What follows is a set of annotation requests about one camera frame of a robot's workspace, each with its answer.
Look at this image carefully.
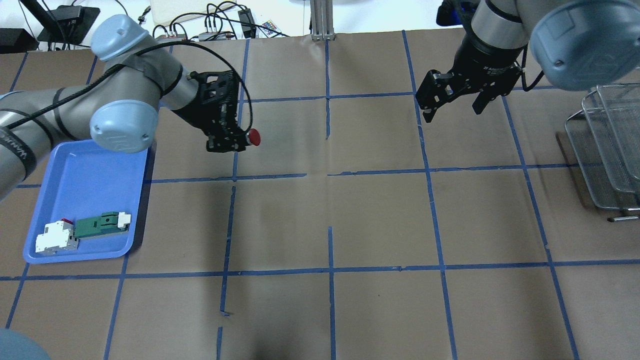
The red emergency stop button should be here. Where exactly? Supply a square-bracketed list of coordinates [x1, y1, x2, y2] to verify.
[244, 129, 262, 146]

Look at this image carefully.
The lower usb hub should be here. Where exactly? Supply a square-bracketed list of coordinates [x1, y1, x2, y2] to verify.
[195, 30, 237, 43]

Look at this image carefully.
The usb hub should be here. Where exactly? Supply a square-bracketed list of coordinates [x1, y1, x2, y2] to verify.
[195, 30, 237, 43]
[151, 29, 187, 43]

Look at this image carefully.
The upper usb hub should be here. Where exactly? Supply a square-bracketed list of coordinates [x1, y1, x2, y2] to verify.
[151, 29, 187, 43]

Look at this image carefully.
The black power adapter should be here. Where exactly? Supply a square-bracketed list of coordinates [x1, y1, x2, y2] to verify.
[237, 7, 258, 39]

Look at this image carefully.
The green terminal block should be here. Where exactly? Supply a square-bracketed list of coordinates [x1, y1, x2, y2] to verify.
[74, 211, 132, 239]

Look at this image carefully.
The blue plastic tray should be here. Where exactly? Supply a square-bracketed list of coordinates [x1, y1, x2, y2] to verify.
[22, 139, 155, 264]

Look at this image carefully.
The white circuit breaker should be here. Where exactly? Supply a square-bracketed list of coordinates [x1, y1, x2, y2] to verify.
[35, 218, 79, 255]

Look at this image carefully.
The wire mesh shelf rack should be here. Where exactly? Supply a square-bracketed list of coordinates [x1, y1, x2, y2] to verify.
[564, 82, 640, 223]

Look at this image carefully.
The aluminium frame post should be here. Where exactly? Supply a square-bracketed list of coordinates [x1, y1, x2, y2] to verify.
[310, 0, 336, 42]

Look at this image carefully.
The black camera stand base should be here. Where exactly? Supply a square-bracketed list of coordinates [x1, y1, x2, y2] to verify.
[19, 0, 101, 46]

